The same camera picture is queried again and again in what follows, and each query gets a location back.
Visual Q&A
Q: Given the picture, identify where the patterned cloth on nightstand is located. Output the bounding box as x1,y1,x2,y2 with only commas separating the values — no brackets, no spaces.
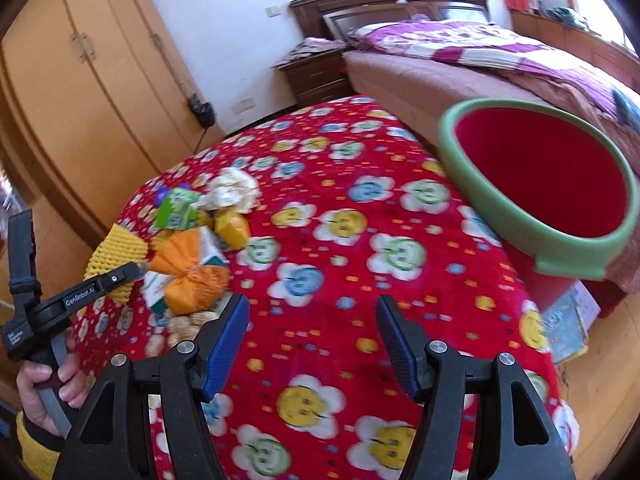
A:
272,37,346,68

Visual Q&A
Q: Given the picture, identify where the pink ruffled bedspread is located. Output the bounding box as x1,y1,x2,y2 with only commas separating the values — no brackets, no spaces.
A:
492,52,640,186

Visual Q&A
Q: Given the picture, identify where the red bucket with green rim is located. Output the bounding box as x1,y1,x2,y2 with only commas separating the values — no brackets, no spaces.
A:
439,99,640,313

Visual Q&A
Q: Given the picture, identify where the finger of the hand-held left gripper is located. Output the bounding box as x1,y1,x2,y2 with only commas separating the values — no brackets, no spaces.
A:
99,261,151,293

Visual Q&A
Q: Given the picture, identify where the orange mesh bag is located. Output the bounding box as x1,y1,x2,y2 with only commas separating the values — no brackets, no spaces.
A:
147,230,231,313

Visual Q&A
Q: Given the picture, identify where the yellow packet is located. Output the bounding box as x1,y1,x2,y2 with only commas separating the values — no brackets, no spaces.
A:
215,208,252,251

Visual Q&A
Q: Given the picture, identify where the yellow foam fruit net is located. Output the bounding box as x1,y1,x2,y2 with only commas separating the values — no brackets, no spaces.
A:
82,224,151,306

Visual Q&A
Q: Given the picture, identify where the crumpled white plastic wrapper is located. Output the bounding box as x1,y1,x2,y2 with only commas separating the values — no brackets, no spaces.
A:
197,167,261,213

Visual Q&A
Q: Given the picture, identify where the grey-blue clothes heap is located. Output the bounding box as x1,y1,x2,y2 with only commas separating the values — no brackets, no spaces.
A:
542,6,588,31

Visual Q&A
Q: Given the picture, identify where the person's left forearm yellow sleeve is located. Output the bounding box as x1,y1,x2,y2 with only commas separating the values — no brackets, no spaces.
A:
15,412,66,476

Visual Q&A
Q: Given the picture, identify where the pile of peanuts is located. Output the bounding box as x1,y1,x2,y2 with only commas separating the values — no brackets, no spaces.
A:
145,307,221,356

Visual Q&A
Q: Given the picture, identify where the orange wooden wardrobe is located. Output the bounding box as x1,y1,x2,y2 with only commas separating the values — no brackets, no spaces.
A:
0,0,226,241

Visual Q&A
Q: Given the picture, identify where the red flower printed blanket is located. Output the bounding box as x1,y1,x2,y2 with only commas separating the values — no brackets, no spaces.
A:
70,95,581,480

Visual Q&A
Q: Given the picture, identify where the black charger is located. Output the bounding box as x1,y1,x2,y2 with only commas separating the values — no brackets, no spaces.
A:
187,94,217,128

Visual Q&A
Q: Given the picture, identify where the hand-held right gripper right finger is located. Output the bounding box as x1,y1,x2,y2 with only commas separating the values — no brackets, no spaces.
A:
376,294,576,480

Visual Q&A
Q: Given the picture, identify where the bed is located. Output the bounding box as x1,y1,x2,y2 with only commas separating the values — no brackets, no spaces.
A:
344,19,640,313

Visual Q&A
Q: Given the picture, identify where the green snack packet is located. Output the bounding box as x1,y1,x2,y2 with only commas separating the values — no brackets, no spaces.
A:
155,186,198,231

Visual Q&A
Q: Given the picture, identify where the blue plaid cloth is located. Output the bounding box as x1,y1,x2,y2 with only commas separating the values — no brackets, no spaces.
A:
612,85,640,126

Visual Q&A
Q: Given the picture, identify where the orange wooden window cabinet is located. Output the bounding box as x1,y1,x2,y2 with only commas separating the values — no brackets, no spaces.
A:
510,7,640,76

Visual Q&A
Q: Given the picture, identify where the white booklet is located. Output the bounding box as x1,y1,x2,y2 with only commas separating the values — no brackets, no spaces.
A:
570,280,601,333

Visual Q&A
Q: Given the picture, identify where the white and green carton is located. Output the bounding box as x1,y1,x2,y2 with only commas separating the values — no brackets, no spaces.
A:
199,226,228,268
142,270,173,316

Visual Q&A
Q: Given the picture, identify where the person's left hand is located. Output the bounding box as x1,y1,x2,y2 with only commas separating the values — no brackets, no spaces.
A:
16,337,90,433

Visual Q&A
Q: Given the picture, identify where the dark wooden nightstand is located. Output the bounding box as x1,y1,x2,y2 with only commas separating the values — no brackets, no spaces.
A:
272,47,353,108

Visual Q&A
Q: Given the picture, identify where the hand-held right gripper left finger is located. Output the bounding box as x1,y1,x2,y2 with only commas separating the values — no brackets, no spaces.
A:
52,294,251,480

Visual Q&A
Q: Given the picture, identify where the dark wooden headboard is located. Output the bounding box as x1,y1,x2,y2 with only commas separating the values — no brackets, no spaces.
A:
289,0,493,43

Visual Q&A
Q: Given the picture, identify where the dark picture book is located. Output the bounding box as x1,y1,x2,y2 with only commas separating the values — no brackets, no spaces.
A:
542,290,591,365

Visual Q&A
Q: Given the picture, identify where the purple and white quilt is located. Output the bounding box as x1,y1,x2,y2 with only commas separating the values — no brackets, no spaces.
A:
347,19,640,111

